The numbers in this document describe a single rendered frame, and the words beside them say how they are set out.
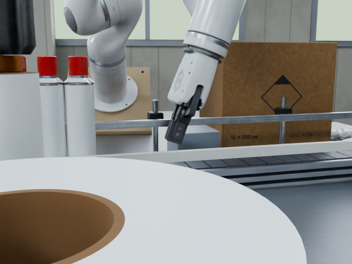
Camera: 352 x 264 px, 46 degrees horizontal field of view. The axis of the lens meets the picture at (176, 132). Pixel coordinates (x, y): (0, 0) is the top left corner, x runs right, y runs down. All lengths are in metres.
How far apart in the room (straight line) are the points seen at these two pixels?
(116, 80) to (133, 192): 1.18
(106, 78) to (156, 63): 2.01
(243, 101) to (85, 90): 0.45
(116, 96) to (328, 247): 0.97
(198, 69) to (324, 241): 0.35
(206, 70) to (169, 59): 2.62
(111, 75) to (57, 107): 0.62
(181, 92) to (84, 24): 0.50
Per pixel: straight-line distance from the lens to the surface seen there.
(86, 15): 1.15
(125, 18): 1.23
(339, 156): 0.92
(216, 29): 0.75
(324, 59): 1.12
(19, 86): 0.43
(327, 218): 0.71
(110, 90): 1.39
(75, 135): 0.74
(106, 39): 1.28
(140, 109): 1.43
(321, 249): 0.61
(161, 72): 3.35
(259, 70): 1.04
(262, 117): 0.88
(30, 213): 0.20
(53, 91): 0.73
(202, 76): 0.73
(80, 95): 0.73
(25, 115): 0.44
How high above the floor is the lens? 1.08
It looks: 10 degrees down
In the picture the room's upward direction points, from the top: straight up
